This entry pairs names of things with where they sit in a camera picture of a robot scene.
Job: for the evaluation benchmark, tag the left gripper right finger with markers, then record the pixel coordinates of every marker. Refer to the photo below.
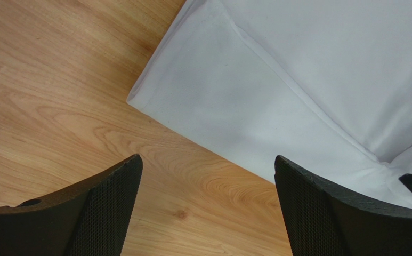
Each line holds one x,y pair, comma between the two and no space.
324,218

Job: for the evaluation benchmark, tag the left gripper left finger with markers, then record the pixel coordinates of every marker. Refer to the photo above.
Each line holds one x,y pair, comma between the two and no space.
90,217

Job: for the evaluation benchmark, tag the white t shirt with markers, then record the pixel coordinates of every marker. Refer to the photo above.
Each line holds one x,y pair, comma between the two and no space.
326,84

